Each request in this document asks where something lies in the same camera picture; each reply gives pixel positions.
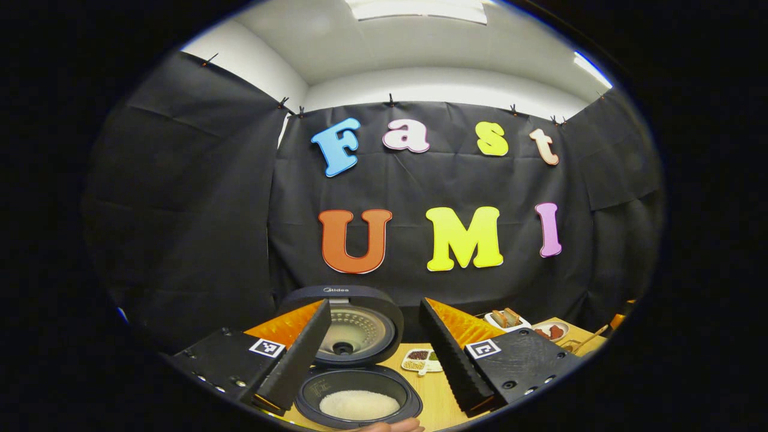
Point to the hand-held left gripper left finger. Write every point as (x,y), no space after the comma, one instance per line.
(300,354)

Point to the white divided condiment dish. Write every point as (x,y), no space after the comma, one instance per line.
(420,362)

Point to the white toaster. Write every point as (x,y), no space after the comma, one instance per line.
(522,327)

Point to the silver black rice cooker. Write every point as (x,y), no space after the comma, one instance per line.
(366,336)

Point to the red meat piece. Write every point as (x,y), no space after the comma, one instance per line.
(557,331)
(541,332)

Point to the white rice portion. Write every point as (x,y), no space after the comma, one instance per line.
(360,405)

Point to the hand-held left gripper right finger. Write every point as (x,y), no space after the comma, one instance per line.
(450,354)

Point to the toasted bread slice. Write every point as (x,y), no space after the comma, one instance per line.
(513,316)
(499,318)

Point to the white round plate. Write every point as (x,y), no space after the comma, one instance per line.
(564,333)

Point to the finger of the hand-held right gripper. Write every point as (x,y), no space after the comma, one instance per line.
(616,322)

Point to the narrow ceiling light panel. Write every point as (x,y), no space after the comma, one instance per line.
(593,69)

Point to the wooden spoon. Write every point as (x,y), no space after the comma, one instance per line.
(591,337)

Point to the large ceiling light panel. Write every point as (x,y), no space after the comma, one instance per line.
(417,9)

